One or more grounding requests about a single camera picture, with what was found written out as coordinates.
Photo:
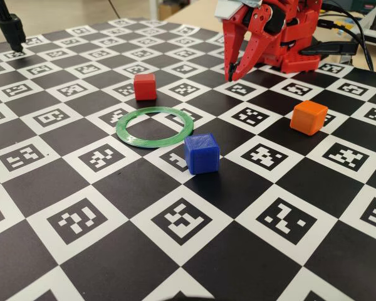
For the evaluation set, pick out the large black plug connector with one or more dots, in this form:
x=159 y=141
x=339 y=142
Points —
x=330 y=48

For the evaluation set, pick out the orange cube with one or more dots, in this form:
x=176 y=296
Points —
x=307 y=118

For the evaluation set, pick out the red robot arm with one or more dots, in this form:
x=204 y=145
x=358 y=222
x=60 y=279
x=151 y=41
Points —
x=300 y=47

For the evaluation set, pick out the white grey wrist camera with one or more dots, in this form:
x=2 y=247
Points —
x=228 y=11

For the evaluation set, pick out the red cube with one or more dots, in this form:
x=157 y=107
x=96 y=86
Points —
x=145 y=87

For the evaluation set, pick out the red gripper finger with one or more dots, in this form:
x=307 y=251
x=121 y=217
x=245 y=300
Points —
x=253 y=50
x=231 y=47

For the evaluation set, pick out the blue cube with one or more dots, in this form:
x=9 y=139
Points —
x=202 y=155

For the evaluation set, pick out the black white marker checkerboard mat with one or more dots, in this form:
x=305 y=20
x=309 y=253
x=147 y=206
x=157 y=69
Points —
x=112 y=188

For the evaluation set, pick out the small black plug connector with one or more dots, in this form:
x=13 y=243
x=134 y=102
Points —
x=330 y=24

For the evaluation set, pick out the cardboard box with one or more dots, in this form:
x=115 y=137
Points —
x=170 y=8

